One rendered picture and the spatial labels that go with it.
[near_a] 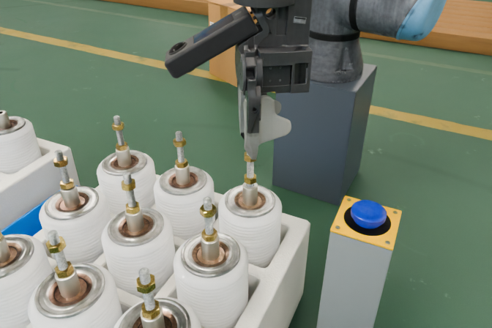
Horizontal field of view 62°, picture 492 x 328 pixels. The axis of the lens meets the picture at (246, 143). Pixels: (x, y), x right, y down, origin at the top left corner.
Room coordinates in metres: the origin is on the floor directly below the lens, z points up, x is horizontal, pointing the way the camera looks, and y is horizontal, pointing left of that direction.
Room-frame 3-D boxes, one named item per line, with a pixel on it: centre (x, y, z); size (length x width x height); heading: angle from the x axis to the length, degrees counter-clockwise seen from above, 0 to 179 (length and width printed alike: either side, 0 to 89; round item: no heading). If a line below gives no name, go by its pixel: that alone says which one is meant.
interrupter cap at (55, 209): (0.47, 0.26, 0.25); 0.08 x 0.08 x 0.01
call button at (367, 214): (0.37, -0.14, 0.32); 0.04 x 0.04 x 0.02
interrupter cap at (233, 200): (0.48, -0.01, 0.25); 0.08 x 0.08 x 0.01
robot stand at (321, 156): (0.89, -0.19, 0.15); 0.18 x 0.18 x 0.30; 61
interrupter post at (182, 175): (0.53, 0.10, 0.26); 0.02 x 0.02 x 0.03
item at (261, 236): (0.48, -0.01, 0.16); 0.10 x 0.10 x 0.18
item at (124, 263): (0.42, 0.15, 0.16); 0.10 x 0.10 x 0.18
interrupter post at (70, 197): (0.47, 0.26, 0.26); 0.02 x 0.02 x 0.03
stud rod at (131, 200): (0.42, 0.15, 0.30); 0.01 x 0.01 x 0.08
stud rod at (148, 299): (0.27, 0.10, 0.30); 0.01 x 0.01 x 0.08
